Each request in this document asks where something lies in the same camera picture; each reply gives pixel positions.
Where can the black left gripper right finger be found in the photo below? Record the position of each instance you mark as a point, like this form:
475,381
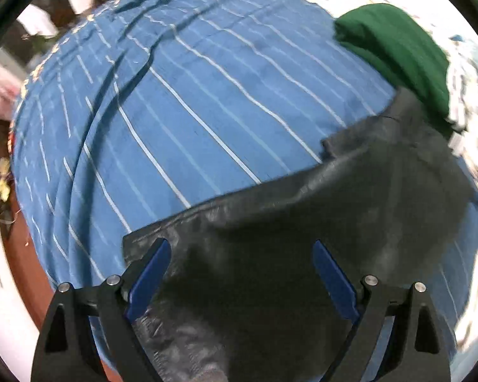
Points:
395,328

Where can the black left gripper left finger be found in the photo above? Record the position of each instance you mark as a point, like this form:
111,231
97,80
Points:
66,349

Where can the green folded varsity jacket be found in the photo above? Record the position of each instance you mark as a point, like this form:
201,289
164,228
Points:
403,53

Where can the black leather jacket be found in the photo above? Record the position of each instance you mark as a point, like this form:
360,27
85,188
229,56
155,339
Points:
241,299

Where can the blue striped bed sheet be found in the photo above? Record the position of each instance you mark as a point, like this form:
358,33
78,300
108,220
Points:
148,108

